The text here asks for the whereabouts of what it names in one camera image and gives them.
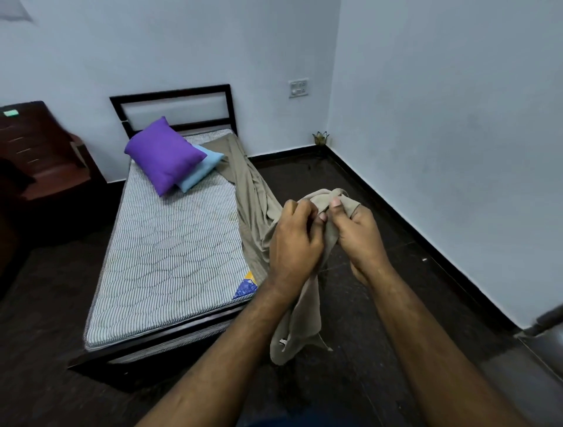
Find person's left hand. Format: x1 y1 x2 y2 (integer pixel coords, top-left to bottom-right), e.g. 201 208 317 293
266 199 326 300

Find person's right hand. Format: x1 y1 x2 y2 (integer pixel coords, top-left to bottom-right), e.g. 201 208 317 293
327 198 395 287

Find beige striped bed sheet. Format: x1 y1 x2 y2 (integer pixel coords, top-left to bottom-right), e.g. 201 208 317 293
200 133 364 366

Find light blue pillow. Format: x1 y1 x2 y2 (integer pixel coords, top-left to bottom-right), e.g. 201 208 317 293
175 145 226 194

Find purple dotted pillow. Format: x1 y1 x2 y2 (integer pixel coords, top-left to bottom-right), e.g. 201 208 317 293
124 116 208 198

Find person's left forearm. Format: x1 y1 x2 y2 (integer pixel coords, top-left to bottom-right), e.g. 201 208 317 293
136 286 291 427

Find person's right forearm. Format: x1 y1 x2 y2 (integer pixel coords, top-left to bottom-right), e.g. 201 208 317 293
367 268 528 427

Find person's navy blue shirt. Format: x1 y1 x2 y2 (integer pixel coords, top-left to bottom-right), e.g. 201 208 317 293
237 411 335 427

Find white striped mattress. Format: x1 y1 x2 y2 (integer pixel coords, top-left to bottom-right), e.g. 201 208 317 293
83 128 260 353

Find maroon plastic chair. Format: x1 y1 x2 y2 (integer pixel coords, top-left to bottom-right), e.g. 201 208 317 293
0 101 106 203

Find dark wooden bed frame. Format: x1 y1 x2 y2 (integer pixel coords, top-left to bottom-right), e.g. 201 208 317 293
68 84 282 392

